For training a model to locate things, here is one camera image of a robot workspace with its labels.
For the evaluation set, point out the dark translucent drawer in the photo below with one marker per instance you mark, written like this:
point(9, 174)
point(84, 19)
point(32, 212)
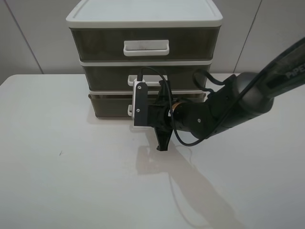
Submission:
point(106, 45)
point(115, 78)
point(115, 105)

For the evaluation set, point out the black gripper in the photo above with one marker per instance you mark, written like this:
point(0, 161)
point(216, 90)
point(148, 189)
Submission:
point(159, 115)

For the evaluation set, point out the dark translucent top drawer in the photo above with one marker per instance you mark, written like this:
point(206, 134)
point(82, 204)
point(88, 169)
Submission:
point(106, 45)

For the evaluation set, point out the dark translucent bottom drawer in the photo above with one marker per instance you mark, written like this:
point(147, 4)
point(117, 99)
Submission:
point(115, 105)

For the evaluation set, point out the dark translucent middle drawer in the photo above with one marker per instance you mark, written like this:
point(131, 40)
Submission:
point(115, 78)

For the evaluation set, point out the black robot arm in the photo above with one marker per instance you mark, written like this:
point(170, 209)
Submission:
point(242, 97)

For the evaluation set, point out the white plastic drawer cabinet frame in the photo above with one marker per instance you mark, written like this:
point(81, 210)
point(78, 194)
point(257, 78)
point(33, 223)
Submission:
point(116, 14)

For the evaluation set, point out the white black wrist camera box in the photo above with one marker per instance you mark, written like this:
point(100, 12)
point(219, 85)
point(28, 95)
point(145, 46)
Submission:
point(140, 104)

